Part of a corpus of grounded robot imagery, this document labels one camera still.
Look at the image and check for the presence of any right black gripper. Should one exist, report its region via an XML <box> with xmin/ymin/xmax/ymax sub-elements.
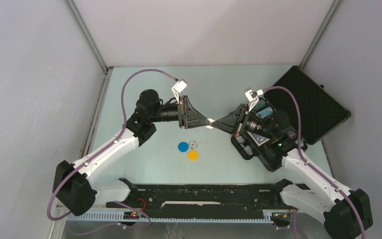
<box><xmin>212</xmin><ymin>104</ymin><xmax>275</xmax><ymax>139</ymax></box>

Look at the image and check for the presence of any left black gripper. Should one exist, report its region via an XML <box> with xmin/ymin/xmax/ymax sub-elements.
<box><xmin>150</xmin><ymin>96</ymin><xmax>210</xmax><ymax>129</ymax></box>

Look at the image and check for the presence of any white poker chip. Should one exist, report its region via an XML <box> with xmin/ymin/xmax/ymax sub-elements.
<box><xmin>205</xmin><ymin>118</ymin><xmax>215</xmax><ymax>129</ymax></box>
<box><xmin>189</xmin><ymin>140</ymin><xmax>198</xmax><ymax>149</ymax></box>

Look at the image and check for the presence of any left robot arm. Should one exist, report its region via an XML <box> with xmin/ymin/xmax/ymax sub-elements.
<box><xmin>51</xmin><ymin>90</ymin><xmax>213</xmax><ymax>216</ymax></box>

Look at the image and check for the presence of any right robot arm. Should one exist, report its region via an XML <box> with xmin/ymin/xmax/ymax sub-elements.
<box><xmin>211</xmin><ymin>105</ymin><xmax>373</xmax><ymax>239</ymax></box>

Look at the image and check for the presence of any blue disc chip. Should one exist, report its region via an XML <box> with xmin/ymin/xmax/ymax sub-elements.
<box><xmin>178</xmin><ymin>141</ymin><xmax>189</xmax><ymax>152</ymax></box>

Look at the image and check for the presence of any blue card deck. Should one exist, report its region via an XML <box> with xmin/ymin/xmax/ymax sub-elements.
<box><xmin>249</xmin><ymin>133</ymin><xmax>270</xmax><ymax>146</ymax></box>

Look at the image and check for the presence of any blue chip row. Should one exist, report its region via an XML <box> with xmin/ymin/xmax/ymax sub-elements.
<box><xmin>255</xmin><ymin>107</ymin><xmax>274</xmax><ymax>119</ymax></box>

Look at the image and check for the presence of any yellow disc chip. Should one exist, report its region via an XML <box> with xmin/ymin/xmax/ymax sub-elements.
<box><xmin>187</xmin><ymin>150</ymin><xmax>199</xmax><ymax>161</ymax></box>

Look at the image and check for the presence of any black poker case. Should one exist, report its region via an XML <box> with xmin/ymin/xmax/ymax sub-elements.
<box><xmin>231</xmin><ymin>66</ymin><xmax>351</xmax><ymax>172</ymax></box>

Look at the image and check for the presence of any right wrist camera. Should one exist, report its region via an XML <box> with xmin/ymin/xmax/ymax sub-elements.
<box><xmin>244</xmin><ymin>88</ymin><xmax>264</xmax><ymax>112</ymax></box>

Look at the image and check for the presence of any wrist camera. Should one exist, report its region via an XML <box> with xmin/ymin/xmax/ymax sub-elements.
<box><xmin>244</xmin><ymin>88</ymin><xmax>264</xmax><ymax>112</ymax></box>
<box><xmin>171</xmin><ymin>79</ymin><xmax>188</xmax><ymax>102</ymax></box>

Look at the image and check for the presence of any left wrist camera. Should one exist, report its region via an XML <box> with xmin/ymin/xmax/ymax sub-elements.
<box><xmin>171</xmin><ymin>79</ymin><xmax>188</xmax><ymax>102</ymax></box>

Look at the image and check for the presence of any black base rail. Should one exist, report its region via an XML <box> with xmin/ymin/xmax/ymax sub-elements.
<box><xmin>122</xmin><ymin>184</ymin><xmax>291</xmax><ymax>220</ymax></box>

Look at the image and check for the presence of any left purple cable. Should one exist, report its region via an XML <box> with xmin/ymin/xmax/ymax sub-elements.
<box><xmin>46</xmin><ymin>68</ymin><xmax>180</xmax><ymax>221</ymax></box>

